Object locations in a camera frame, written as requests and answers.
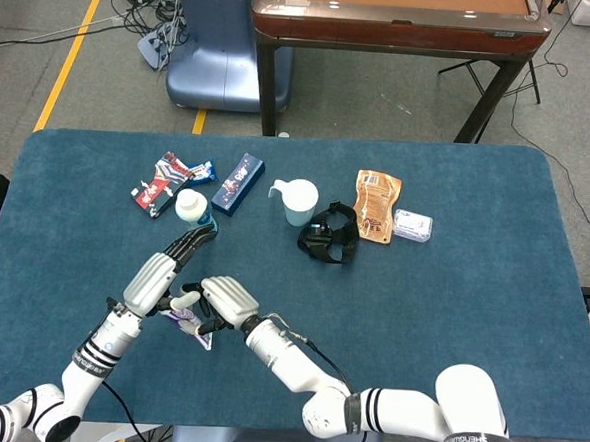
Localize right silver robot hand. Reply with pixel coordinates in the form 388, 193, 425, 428
177, 272, 262, 340

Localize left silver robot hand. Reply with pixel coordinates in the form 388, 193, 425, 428
121, 219, 220, 322

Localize purple white toothpaste tube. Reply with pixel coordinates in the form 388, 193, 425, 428
159, 305, 216, 352

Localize blue carpeted table surface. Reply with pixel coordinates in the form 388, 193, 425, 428
0, 114, 590, 442

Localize white bottle blue label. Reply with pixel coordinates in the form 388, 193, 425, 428
172, 187, 222, 233

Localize black red snack box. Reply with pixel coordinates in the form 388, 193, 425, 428
128, 149, 196, 223

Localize dark blue long box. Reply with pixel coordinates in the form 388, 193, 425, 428
209, 150, 267, 220

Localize light blue plastic cup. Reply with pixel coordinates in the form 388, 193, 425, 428
266, 176, 322, 228

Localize small blue snack packet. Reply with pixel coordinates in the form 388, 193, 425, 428
186, 158, 220, 186

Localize orange snack pouch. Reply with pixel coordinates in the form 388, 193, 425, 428
350, 169, 404, 246

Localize blue power strip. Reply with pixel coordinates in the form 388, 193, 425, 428
136, 20, 188, 73

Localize brown mahjong table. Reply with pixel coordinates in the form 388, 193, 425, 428
243, 0, 555, 153

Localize black strap headband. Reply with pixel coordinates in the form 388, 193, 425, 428
295, 198, 363, 267

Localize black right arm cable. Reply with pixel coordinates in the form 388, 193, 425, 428
264, 314, 361, 397

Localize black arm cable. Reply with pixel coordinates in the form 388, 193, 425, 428
98, 379, 166, 442
264, 314, 361, 397

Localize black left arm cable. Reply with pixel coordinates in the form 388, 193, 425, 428
98, 379, 166, 442

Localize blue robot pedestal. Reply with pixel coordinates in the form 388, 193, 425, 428
164, 0, 298, 117

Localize tangled black floor cables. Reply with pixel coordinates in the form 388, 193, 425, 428
108, 0, 189, 40

